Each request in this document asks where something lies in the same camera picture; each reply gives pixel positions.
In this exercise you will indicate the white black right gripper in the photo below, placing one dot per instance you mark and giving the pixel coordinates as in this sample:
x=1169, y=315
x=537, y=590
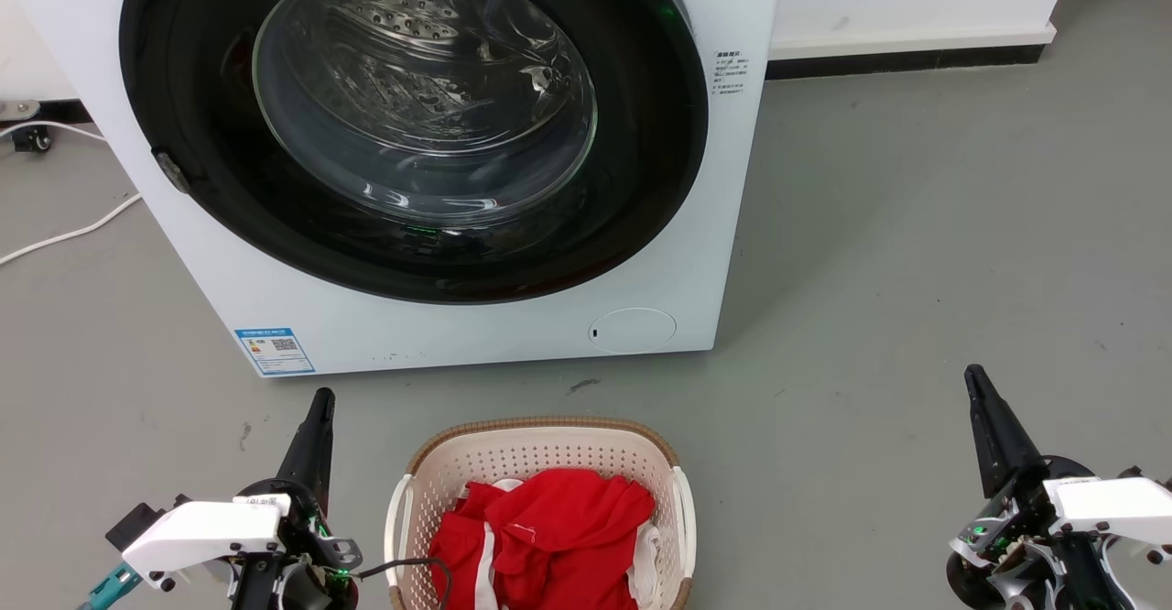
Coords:
x=1099, y=505

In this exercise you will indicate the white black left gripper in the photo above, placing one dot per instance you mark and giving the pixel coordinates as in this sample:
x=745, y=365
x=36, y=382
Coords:
x=215, y=529

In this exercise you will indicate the cream plastic laundry basket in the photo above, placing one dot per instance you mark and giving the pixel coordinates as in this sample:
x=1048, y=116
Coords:
x=549, y=450

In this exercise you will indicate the blue energy label sticker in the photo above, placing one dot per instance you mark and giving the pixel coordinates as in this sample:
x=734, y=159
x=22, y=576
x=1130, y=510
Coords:
x=275, y=351

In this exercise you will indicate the white front-load washing machine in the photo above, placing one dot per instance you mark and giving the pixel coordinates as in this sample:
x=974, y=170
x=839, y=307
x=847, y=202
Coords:
x=229, y=299

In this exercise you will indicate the teal plastic connector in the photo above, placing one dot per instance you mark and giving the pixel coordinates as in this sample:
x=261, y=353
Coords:
x=110, y=587

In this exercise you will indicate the red garment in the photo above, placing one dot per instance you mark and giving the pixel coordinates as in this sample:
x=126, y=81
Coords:
x=568, y=523

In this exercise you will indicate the round white filter cover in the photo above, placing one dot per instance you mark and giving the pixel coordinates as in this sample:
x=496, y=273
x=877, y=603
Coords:
x=632, y=330

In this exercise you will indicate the white garment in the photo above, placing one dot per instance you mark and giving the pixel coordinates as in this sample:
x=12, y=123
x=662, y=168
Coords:
x=646, y=560

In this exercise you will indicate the black baseboard strip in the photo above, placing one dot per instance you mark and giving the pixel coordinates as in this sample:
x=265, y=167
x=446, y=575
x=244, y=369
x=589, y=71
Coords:
x=897, y=61

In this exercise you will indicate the steel washer drum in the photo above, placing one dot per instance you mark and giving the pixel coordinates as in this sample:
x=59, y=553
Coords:
x=412, y=70

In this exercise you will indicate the black caster wheel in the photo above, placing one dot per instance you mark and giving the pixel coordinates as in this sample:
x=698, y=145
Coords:
x=33, y=140

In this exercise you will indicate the round black glass washer door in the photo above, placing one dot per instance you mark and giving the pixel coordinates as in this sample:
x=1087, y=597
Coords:
x=645, y=143

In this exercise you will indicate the white text sticker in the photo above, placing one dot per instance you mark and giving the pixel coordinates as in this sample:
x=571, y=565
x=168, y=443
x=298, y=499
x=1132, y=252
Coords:
x=730, y=74

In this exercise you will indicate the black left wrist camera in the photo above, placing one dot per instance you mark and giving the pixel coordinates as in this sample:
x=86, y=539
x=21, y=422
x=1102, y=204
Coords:
x=137, y=523

